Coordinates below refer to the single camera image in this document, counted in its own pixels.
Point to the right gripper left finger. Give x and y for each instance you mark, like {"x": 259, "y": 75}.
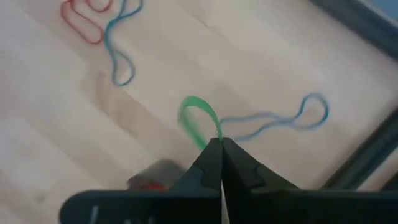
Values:
{"x": 155, "y": 205}

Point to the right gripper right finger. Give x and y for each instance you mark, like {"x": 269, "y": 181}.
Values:
{"x": 280, "y": 205}

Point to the green rubber band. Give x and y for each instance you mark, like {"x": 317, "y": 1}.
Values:
{"x": 202, "y": 104}

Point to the blue rubber band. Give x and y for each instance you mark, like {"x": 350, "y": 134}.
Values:
{"x": 325, "y": 107}

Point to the teal rubber band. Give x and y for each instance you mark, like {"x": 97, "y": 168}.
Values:
{"x": 107, "y": 37}

